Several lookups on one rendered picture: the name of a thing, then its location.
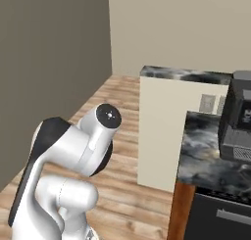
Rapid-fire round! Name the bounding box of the black coffee machine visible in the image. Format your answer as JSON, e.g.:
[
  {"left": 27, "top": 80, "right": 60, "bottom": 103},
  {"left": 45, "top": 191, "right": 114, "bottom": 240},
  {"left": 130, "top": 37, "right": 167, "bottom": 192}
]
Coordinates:
[{"left": 218, "top": 70, "right": 251, "bottom": 163}]

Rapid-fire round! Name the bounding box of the grey wall outlet plate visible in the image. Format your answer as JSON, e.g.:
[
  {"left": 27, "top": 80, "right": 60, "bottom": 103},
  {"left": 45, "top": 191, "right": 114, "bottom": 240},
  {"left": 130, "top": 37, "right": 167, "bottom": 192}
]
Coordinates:
[{"left": 199, "top": 93, "right": 215, "bottom": 114}]

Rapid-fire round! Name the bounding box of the cream dining counter island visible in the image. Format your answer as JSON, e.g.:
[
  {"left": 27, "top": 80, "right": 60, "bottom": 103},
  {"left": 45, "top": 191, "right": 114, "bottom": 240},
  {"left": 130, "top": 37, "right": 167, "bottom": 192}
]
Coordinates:
[{"left": 137, "top": 65, "right": 233, "bottom": 193}]

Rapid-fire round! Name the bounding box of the grey dishwasher handle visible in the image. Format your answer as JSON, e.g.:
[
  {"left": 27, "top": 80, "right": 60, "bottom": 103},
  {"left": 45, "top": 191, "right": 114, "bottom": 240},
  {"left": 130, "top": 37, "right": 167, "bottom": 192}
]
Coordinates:
[{"left": 216, "top": 208, "right": 251, "bottom": 226}]

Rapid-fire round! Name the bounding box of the brown wooden cabinet panel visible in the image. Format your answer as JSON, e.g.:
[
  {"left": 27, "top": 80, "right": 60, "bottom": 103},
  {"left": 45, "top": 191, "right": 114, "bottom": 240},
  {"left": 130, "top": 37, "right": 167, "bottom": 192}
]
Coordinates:
[{"left": 167, "top": 180, "right": 197, "bottom": 240}]

